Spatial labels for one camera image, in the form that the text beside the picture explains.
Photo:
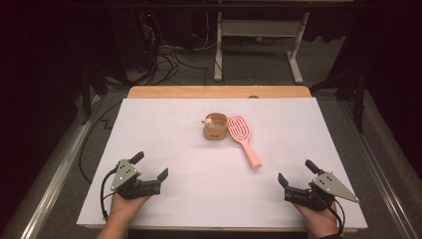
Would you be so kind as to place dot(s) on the white desk frame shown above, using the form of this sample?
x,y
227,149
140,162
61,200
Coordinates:
x,y
258,28

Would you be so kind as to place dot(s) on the round wooden holder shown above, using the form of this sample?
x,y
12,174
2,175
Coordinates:
x,y
215,132

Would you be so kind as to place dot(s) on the small beige animal figurine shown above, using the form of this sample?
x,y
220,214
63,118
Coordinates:
x,y
208,121

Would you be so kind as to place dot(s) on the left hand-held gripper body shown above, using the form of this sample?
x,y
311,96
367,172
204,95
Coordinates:
x,y
132,189

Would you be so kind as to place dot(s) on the white table mat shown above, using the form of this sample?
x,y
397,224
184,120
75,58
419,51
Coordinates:
x,y
199,186

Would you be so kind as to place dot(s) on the pink hairbrush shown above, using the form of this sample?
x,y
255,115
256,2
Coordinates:
x,y
249,154

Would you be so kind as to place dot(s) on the dark metal stand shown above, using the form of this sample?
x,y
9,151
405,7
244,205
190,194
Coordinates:
x,y
87,96

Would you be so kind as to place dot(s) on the person's left hand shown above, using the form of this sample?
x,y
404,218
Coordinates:
x,y
124,209

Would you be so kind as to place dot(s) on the person's right hand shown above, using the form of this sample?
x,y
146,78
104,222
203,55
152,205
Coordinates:
x,y
318,219

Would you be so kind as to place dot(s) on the wooden table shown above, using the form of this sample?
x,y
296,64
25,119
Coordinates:
x,y
215,92

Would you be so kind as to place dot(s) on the metal floor rail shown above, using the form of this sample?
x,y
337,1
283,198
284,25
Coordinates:
x,y
378,166
63,172

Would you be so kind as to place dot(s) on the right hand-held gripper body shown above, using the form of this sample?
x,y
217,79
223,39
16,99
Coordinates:
x,y
318,195

